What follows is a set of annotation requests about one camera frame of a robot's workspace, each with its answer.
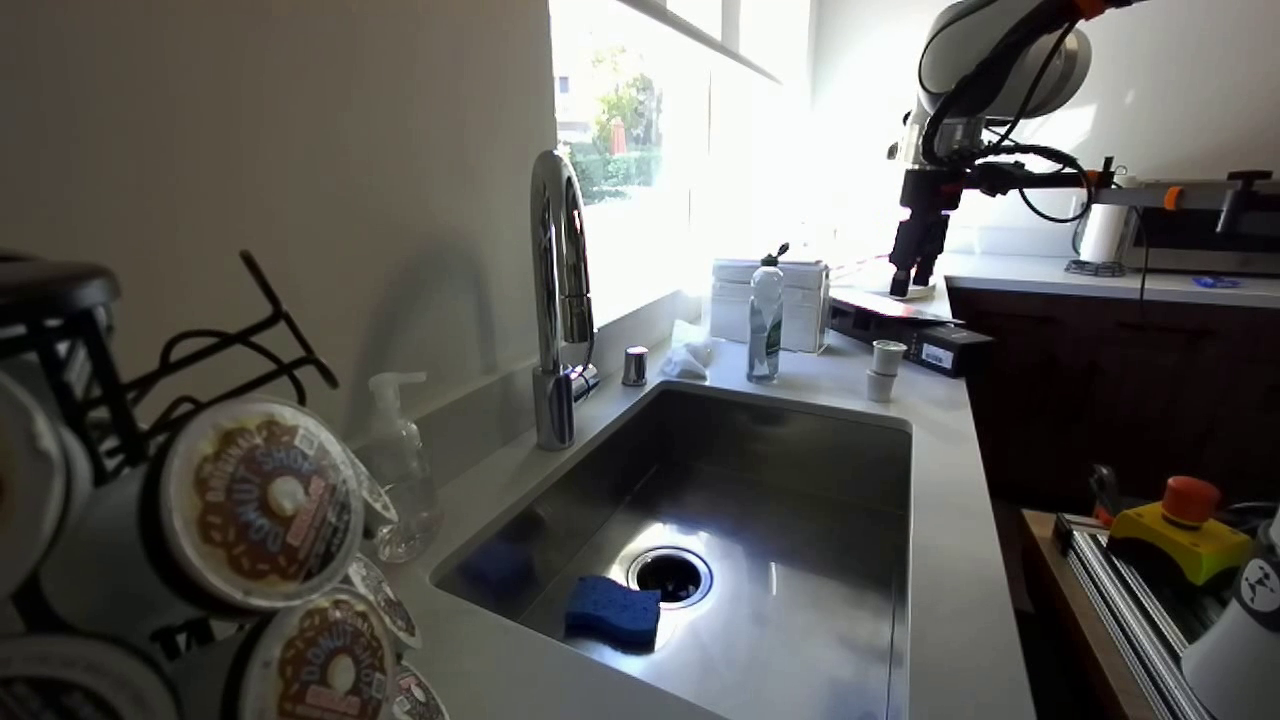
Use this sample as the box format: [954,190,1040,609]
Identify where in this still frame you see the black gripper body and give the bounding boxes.
[891,197,954,268]

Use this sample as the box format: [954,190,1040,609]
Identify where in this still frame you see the black coffee pod stand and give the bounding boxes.
[0,257,274,720]

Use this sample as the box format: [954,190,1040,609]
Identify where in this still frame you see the white coffee pod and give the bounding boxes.
[0,372,98,604]
[0,634,186,720]

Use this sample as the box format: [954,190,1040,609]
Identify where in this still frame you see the black box white label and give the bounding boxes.
[915,324,999,379]

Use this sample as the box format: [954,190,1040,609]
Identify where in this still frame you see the white plastic container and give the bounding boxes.
[709,257,836,355]

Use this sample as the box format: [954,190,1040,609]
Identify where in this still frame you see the green cap dish soap bottle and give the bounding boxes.
[746,242,793,389]

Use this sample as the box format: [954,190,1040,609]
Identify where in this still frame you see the white paper roll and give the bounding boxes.
[1074,197,1135,273]

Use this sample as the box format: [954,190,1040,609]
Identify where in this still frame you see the white cloth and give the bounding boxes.
[658,315,720,386]

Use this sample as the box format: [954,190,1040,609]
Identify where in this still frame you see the dark wood cabinet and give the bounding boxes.
[945,279,1280,515]

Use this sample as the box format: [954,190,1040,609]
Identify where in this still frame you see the window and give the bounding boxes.
[549,0,819,292]

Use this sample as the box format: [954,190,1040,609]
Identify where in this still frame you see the stainless steel sink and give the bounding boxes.
[432,375,920,720]

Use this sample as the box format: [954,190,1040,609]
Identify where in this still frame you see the black red clamp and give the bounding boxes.
[1084,461,1125,534]

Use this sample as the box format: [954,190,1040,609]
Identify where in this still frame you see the silver countertop appliance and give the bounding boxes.
[1125,204,1280,279]

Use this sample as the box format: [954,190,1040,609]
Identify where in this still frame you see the chrome faucet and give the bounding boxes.
[529,146,602,451]

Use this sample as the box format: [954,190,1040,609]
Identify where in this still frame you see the robot mounting cart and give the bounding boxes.
[1015,503,1280,720]

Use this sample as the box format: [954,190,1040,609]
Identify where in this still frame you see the round sink drain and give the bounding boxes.
[621,540,720,614]

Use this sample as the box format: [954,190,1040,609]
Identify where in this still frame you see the blue sponge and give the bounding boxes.
[559,574,667,656]

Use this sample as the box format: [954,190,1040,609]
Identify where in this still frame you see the clear soap dispenser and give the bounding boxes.
[358,370,446,569]

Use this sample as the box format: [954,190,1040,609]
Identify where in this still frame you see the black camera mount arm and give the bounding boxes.
[967,157,1280,219]

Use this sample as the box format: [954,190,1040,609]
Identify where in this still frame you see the black wire rack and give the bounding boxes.
[131,244,346,446]

